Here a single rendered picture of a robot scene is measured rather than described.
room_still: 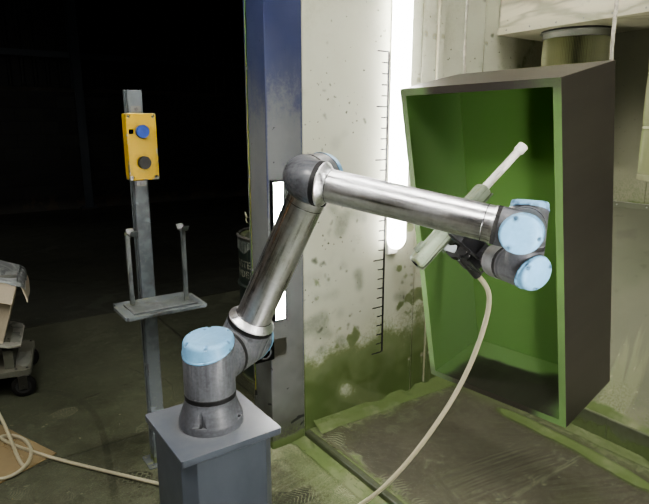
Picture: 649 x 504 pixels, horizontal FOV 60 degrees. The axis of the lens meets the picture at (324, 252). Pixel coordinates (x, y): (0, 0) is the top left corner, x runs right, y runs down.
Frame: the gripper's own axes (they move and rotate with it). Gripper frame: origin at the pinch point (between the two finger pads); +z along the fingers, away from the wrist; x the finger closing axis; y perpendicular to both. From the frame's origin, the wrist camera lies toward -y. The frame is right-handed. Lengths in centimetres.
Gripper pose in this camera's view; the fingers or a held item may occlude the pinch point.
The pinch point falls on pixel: (447, 239)
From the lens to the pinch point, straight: 170.6
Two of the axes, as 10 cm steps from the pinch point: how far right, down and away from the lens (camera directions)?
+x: 6.6, -7.5, 0.8
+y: 6.6, 6.2, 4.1
